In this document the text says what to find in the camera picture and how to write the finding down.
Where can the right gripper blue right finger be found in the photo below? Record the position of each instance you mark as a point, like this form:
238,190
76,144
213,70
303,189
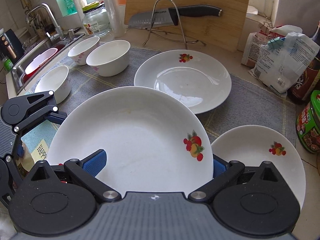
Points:
219,165

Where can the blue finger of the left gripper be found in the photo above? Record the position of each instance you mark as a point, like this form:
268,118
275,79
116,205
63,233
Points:
56,117
20,150

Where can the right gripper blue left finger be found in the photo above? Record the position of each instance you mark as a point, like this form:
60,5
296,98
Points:
95,162

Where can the large white fruit plate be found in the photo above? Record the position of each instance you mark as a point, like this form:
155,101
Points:
153,142

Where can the white floral bowl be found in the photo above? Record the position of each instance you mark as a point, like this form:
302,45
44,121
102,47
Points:
110,58
80,52

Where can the white fruit plate back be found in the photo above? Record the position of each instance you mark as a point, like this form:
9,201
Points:
196,79

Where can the chrome kitchen faucet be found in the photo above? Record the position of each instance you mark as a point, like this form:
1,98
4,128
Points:
42,20

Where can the white red sink basket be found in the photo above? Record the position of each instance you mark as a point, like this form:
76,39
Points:
38,62

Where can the grey blue checked cloth mat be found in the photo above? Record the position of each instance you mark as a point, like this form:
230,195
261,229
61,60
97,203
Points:
247,103

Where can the sink soap dispenser pump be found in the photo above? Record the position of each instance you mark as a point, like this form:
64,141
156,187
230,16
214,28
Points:
70,33

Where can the green lid sauce jar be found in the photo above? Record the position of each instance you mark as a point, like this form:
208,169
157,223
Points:
307,124

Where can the plastic wrap roll short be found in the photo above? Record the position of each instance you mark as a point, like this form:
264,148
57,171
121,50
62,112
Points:
79,4

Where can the glass jar with lid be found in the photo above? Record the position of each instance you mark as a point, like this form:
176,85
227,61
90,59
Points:
96,21

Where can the dark vinegar bottle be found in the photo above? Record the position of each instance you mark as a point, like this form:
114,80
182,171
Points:
306,83

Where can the white plastic food bag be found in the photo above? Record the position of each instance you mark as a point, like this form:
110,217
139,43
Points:
283,60

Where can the red white packet with clip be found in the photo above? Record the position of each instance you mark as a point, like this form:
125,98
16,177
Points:
265,33

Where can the clear plastic wrap roll tall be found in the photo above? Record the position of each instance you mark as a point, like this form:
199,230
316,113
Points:
115,16

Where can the bamboo cutting board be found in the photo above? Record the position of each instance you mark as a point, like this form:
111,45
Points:
217,22

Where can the metal wire board rack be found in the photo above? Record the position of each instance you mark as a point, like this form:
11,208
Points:
152,30

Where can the black handled santoku knife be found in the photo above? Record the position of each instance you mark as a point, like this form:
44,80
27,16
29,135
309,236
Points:
168,15

